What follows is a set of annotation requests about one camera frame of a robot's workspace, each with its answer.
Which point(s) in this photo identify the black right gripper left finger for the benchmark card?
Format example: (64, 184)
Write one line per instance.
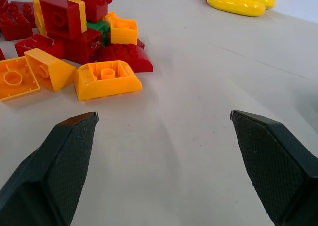
(67, 161)

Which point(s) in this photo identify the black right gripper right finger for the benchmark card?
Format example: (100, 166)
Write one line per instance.
(270, 161)

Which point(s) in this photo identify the upside-down curved yellow plastic brick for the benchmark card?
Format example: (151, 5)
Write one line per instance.
(106, 80)

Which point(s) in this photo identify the upside-down yellow square plastic brick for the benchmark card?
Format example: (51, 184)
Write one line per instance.
(15, 79)

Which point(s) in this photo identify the red curved plastic brick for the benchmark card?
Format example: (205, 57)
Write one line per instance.
(126, 55)

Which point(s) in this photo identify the green plastic building brick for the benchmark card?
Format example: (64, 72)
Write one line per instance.
(100, 29)

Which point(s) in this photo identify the orange plastic building brick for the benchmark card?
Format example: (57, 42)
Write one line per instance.
(110, 17)

